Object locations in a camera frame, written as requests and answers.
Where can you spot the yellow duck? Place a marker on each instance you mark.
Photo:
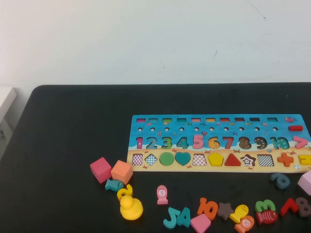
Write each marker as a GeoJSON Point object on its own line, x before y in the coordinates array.
{"type": "Point", "coordinates": [131, 210]}

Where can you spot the magenta cube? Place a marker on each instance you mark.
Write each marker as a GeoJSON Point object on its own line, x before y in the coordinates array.
{"type": "Point", "coordinates": [100, 170]}

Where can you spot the green circle piece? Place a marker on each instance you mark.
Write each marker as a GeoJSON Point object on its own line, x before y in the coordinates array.
{"type": "Point", "coordinates": [166, 159]}

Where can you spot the red minus sign piece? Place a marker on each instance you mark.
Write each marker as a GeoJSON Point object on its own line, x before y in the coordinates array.
{"type": "Point", "coordinates": [295, 128]}

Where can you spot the yellow pentagon piece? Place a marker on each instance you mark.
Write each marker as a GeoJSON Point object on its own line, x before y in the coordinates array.
{"type": "Point", "coordinates": [215, 159]}

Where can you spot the teal number four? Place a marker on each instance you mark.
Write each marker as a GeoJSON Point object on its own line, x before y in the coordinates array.
{"type": "Point", "coordinates": [185, 218]}

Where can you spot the teal wooden fish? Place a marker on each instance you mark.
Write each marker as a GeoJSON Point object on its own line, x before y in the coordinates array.
{"type": "Point", "coordinates": [114, 185]}

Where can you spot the red triangle piece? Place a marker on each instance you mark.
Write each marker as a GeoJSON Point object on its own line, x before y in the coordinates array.
{"type": "Point", "coordinates": [232, 162]}

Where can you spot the brown star piece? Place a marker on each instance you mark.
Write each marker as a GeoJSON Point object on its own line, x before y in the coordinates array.
{"type": "Point", "coordinates": [225, 211]}

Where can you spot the pink number five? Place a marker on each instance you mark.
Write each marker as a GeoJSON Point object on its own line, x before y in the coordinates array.
{"type": "Point", "coordinates": [201, 144]}

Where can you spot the light pink cube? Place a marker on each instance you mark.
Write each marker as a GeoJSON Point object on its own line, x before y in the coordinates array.
{"type": "Point", "coordinates": [306, 184]}

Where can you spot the yellow equals sign piece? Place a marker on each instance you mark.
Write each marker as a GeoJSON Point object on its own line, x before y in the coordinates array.
{"type": "Point", "coordinates": [305, 160]}

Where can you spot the pink fish with five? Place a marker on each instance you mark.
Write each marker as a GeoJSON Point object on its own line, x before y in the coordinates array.
{"type": "Point", "coordinates": [162, 193]}

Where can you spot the orange fish with ten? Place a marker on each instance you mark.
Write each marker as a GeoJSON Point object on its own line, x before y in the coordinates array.
{"type": "Point", "coordinates": [245, 224]}

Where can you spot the red number seven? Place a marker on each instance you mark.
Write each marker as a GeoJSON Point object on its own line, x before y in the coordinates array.
{"type": "Point", "coordinates": [288, 208]}

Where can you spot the pink greater-than sign piece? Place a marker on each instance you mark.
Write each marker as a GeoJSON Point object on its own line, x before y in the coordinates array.
{"type": "Point", "coordinates": [305, 142]}

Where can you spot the orange number ten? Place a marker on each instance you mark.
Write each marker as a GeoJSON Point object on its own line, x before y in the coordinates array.
{"type": "Point", "coordinates": [202, 206]}

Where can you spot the red wooden fish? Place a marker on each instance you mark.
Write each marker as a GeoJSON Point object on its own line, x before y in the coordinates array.
{"type": "Point", "coordinates": [267, 217]}

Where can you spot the brown number eight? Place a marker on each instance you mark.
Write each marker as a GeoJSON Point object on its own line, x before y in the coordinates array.
{"type": "Point", "coordinates": [305, 215]}

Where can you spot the orange plus sign piece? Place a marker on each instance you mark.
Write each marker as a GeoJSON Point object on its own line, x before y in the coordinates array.
{"type": "Point", "coordinates": [285, 159]}

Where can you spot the colourful wooden puzzle board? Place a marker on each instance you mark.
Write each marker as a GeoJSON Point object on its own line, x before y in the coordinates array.
{"type": "Point", "coordinates": [158, 134]}

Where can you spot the teal number five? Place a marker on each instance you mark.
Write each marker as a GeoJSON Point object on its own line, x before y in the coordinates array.
{"type": "Point", "coordinates": [175, 218]}

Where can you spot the slate blue number nine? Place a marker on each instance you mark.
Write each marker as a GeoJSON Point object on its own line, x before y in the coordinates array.
{"type": "Point", "coordinates": [279, 185]}

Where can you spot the pink trapezoid piece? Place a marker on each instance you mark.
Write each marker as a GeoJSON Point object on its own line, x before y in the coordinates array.
{"type": "Point", "coordinates": [200, 224]}

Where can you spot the yellow number piece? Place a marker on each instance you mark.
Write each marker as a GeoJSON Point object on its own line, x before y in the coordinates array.
{"type": "Point", "coordinates": [130, 190]}

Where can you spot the teal heart piece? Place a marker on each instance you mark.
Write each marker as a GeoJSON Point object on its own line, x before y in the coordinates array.
{"type": "Point", "coordinates": [182, 158]}

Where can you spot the orange cube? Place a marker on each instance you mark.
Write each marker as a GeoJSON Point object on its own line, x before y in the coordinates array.
{"type": "Point", "coordinates": [122, 172]}

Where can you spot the green number three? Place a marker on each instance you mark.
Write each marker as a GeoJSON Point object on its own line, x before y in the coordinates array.
{"type": "Point", "coordinates": [271, 205]}

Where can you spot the yellow wooden fish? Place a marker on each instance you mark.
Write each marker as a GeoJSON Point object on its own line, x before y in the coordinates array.
{"type": "Point", "coordinates": [239, 213]}

